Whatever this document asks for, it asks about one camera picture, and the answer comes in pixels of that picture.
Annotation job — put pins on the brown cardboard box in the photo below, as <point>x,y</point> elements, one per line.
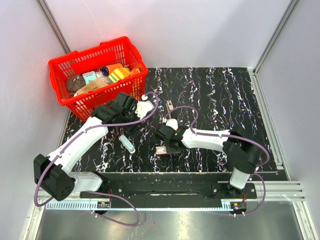
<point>98,83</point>

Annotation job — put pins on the black marble pattern mat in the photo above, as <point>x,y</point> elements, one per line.
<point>215,98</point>

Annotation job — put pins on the teal small box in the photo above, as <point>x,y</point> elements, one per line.
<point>89,77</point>

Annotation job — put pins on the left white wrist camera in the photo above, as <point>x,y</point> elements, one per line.
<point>143,107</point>

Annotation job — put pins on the brown round sponge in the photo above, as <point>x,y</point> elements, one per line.
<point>74,83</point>

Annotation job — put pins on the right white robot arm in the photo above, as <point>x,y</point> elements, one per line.
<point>242,153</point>

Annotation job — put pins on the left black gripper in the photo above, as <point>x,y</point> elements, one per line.
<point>134,130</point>

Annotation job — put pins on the red staple box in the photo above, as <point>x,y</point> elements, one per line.
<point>160,150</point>

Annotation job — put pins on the beige black stapler base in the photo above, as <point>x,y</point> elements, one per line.
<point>169,107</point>

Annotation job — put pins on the red plastic shopping basket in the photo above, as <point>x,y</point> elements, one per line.
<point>119,50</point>

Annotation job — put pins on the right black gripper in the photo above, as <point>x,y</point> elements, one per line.
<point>170,150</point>

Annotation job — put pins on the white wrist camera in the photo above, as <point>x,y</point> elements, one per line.
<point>170,122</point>
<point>143,107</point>

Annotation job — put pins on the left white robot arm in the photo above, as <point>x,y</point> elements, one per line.
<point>53,173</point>

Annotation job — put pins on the yellow green striped sponge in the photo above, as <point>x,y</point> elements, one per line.
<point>119,74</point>

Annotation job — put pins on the orange cylinder bottle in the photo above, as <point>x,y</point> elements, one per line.
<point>108,69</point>

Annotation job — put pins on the light blue white stapler top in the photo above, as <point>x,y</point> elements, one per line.
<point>127,143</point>

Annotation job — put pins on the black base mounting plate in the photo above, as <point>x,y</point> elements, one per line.
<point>204,184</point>

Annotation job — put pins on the orange small packet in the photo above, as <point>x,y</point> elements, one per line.
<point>134,71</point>

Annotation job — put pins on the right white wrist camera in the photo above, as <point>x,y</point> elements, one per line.
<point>170,122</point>

